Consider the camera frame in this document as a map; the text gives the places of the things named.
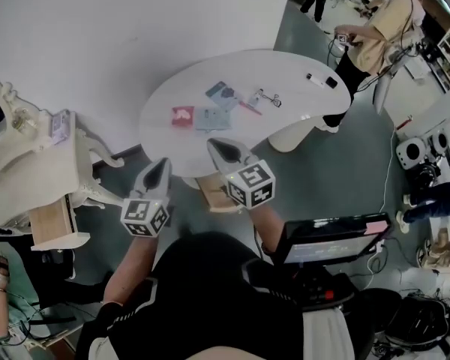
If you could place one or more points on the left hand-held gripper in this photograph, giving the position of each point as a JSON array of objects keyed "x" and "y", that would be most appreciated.
[{"x": 140, "y": 212}]

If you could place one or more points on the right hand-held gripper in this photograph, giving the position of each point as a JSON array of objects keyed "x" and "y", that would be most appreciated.
[{"x": 251, "y": 180}]

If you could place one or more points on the white curved table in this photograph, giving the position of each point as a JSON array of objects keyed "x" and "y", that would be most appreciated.
[{"x": 180, "y": 148}]

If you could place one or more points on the pink-handled small tool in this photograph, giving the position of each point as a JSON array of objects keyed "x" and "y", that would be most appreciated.
[
  {"x": 250, "y": 108},
  {"x": 255, "y": 96}
]

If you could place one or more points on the eyelash curler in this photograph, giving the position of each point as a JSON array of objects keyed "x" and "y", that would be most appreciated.
[{"x": 274, "y": 101}]

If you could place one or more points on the person's right forearm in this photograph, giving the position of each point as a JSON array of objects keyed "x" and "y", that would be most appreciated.
[{"x": 270, "y": 231}]

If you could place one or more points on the person's left forearm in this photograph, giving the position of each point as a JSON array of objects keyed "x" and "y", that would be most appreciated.
[{"x": 129, "y": 272}]

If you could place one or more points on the wooden vanity table drawer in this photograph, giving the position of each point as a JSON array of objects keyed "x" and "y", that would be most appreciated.
[{"x": 52, "y": 223}]

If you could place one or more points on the light blue packet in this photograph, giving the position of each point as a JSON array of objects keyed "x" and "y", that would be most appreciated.
[{"x": 213, "y": 119}]

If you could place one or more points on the teal packet dark picture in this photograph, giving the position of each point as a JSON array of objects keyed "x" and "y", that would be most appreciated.
[{"x": 221, "y": 94}]

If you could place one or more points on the red packet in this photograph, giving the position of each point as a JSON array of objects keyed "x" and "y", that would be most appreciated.
[{"x": 182, "y": 116}]

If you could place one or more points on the pale purple packet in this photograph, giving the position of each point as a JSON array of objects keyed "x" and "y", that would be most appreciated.
[{"x": 60, "y": 128}]

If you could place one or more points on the white stick device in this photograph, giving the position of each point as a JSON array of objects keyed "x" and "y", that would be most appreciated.
[{"x": 315, "y": 79}]

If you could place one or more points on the ornate cream vanity table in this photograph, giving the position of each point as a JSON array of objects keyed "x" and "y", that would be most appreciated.
[{"x": 33, "y": 171}]

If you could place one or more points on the person's black shirt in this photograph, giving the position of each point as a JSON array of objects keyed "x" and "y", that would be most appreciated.
[{"x": 202, "y": 294}]

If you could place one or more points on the small black device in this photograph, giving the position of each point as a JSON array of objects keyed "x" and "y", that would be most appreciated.
[{"x": 332, "y": 82}]

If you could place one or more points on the black monitor screen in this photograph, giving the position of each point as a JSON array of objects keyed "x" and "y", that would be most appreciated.
[{"x": 330, "y": 238}]

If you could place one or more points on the glass jar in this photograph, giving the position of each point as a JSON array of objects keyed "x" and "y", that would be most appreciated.
[{"x": 21, "y": 121}]

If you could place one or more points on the pink sticky note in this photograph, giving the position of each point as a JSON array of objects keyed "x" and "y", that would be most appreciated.
[{"x": 375, "y": 228}]

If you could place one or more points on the white round speaker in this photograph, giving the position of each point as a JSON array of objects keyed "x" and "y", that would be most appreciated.
[
  {"x": 410, "y": 153},
  {"x": 440, "y": 143}
]

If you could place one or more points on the person's bare leg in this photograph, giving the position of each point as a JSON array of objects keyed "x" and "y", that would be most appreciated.
[{"x": 232, "y": 354}]

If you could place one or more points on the black backpack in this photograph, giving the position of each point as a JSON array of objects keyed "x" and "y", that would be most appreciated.
[{"x": 420, "y": 321}]

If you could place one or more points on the black chest mount red button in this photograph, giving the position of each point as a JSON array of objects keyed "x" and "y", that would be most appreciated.
[{"x": 315, "y": 291}]

